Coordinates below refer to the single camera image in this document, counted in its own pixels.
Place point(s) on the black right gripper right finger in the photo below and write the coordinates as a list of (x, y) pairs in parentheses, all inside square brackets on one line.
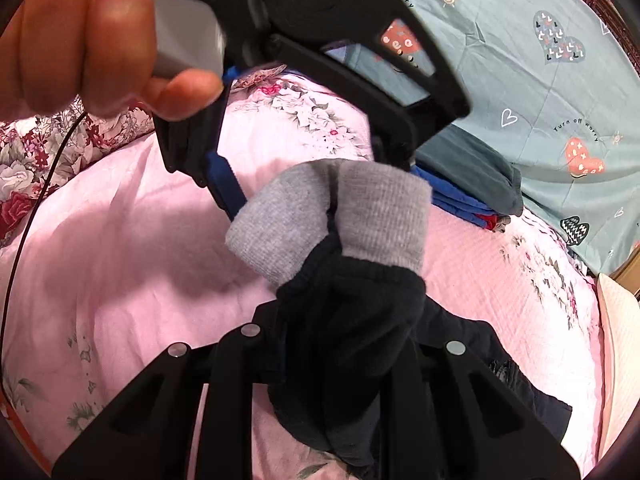
[(451, 418)]

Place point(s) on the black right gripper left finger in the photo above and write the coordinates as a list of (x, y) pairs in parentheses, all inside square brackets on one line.
[(188, 414)]

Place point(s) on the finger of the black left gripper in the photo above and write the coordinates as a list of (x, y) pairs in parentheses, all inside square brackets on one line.
[(396, 151), (223, 185)]

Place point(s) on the black pants with grey cuffs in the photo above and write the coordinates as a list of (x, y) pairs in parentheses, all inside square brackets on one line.
[(342, 243)]

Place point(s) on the person's left hand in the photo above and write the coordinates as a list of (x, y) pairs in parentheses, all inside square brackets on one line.
[(102, 51)]

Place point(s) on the dark green folded garment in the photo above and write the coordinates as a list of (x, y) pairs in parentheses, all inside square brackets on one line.
[(474, 167)]

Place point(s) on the blue folded garment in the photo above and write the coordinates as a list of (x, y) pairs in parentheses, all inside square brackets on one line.
[(450, 198)]

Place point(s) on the pink floral bed sheet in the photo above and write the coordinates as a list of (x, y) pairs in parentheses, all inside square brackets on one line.
[(127, 258)]

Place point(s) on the white quilted pillow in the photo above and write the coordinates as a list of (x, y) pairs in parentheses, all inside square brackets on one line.
[(620, 323)]

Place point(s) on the teal heart print quilt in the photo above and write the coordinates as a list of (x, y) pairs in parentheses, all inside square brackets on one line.
[(553, 92)]

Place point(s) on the red rose floral pillow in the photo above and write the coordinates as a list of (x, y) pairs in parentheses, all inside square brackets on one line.
[(55, 149)]

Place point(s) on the red wooden bed frame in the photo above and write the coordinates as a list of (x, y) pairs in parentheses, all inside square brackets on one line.
[(27, 443)]

